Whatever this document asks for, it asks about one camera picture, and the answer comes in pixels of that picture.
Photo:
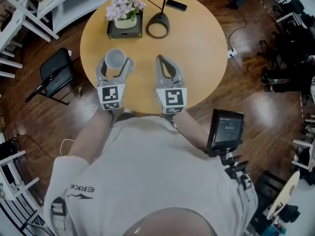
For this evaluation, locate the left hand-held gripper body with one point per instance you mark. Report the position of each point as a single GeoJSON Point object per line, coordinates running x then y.
{"type": "Point", "coordinates": [110, 95]}

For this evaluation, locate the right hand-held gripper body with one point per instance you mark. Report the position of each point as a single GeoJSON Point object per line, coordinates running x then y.
{"type": "Point", "coordinates": [172, 99]}

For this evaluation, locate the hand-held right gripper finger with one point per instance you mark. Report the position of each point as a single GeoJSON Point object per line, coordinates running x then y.
{"type": "Point", "coordinates": [179, 72]}
{"type": "Point", "coordinates": [158, 75]}

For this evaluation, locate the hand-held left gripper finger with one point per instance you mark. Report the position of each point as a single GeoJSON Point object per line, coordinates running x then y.
{"type": "Point", "coordinates": [99, 72]}
{"type": "Point", "coordinates": [125, 75]}

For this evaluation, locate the person's right forearm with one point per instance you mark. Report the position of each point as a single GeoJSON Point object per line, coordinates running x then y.
{"type": "Point", "coordinates": [192, 129]}

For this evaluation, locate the person's left forearm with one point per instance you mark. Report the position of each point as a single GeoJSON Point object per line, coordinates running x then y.
{"type": "Point", "coordinates": [91, 131]}

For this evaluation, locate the yellow black striped tape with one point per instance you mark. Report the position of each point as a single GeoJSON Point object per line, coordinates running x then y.
{"type": "Point", "coordinates": [80, 90]}

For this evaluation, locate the black folding chair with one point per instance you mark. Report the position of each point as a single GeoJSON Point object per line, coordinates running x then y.
{"type": "Point", "coordinates": [56, 72]}

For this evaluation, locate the white power strip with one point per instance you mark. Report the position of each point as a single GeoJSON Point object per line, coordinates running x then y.
{"type": "Point", "coordinates": [232, 53]}

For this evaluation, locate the black desk lamp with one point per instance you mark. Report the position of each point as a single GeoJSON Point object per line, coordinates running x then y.
{"type": "Point", "coordinates": [161, 16]}

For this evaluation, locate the black monitor screen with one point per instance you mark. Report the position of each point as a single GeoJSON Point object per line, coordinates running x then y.
{"type": "Point", "coordinates": [226, 131]}

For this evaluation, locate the black phone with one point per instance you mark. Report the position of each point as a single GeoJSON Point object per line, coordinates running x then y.
{"type": "Point", "coordinates": [176, 5]}

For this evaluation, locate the white shelving unit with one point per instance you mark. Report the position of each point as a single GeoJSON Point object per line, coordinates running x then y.
{"type": "Point", "coordinates": [61, 11]}

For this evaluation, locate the person's white t-shirt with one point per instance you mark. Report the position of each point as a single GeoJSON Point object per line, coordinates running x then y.
{"type": "Point", "coordinates": [147, 176]}

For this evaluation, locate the person's neck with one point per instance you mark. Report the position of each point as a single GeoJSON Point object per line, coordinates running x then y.
{"type": "Point", "coordinates": [169, 224]}

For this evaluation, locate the white metal rack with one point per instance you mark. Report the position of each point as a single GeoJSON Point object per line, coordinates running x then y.
{"type": "Point", "coordinates": [12, 173]}

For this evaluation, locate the white rack with items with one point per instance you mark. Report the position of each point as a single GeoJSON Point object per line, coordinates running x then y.
{"type": "Point", "coordinates": [305, 146]}

